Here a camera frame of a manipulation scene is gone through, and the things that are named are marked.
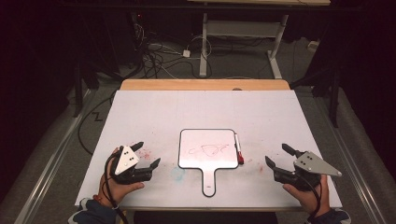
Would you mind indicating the person's right hand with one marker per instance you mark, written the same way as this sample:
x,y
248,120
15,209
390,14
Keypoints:
x,y
311,200

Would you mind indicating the white power adapter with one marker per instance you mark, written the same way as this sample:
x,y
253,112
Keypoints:
x,y
186,53

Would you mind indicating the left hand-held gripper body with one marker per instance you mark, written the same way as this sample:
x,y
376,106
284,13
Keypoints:
x,y
126,161

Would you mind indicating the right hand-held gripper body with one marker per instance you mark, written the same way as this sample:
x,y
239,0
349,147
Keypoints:
x,y
311,165

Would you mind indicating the red whiteboard marker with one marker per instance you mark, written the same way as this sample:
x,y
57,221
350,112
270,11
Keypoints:
x,y
238,149

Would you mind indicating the black stand leg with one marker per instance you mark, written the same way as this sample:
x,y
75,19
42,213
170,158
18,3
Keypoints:
x,y
334,96
77,90

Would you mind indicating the person's dark clothing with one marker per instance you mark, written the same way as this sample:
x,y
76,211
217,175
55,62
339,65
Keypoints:
x,y
205,218

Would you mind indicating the white metal desk frame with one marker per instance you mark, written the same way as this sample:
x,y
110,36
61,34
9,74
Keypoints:
x,y
243,29

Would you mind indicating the person's left hand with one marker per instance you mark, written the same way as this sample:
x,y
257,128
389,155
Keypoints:
x,y
116,190

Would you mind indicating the metal floor rail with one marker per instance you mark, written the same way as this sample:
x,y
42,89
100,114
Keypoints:
x,y
46,174
358,177

